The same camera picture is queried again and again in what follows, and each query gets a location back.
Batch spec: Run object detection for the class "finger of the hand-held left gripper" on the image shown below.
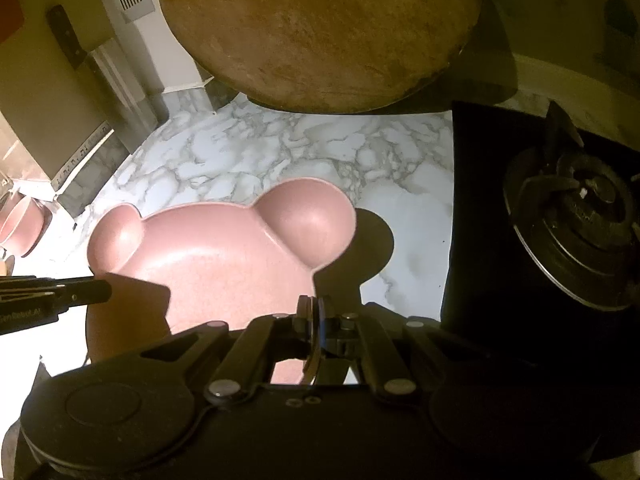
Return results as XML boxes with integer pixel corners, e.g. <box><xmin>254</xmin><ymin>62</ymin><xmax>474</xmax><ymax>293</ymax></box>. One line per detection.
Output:
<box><xmin>47</xmin><ymin>279</ymin><xmax>112</xmax><ymax>311</ymax></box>

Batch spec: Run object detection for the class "orange spatula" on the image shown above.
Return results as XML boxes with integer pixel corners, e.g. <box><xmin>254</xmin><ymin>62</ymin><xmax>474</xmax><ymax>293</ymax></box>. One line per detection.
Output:
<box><xmin>0</xmin><ymin>0</ymin><xmax>24</xmax><ymax>44</ymax></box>

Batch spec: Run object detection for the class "pink bear-shaped plate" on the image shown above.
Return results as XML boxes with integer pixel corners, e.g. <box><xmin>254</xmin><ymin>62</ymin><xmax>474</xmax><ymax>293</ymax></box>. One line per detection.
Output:
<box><xmin>85</xmin><ymin>177</ymin><xmax>359</xmax><ymax>387</ymax></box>

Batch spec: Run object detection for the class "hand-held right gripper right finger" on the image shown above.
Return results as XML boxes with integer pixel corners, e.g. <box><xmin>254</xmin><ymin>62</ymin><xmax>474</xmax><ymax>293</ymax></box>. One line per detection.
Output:
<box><xmin>319</xmin><ymin>297</ymin><xmax>481</xmax><ymax>401</ymax></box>

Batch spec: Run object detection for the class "black gas stove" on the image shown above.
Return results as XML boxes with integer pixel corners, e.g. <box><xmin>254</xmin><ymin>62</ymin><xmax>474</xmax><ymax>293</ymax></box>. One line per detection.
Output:
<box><xmin>439</xmin><ymin>99</ymin><xmax>640</xmax><ymax>363</ymax></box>

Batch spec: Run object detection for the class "cleaver with dark handle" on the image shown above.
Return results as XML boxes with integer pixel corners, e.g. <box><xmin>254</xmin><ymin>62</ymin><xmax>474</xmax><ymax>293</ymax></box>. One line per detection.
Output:
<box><xmin>46</xmin><ymin>4</ymin><xmax>152</xmax><ymax>132</ymax></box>

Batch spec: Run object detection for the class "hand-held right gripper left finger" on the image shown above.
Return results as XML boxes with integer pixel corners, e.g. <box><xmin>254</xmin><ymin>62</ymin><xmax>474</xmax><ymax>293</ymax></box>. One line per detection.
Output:
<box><xmin>125</xmin><ymin>296</ymin><xmax>317</xmax><ymax>403</ymax></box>

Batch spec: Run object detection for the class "round wooden cutting board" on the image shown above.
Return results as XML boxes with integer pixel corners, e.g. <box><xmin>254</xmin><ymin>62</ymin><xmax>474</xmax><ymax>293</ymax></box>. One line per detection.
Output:
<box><xmin>154</xmin><ymin>0</ymin><xmax>487</xmax><ymax>114</ymax></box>

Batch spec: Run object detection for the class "pink pot with steel inside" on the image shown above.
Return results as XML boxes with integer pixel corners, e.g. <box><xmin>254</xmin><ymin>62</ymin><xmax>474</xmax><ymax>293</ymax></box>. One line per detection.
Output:
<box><xmin>0</xmin><ymin>194</ymin><xmax>44</xmax><ymax>257</ymax></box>

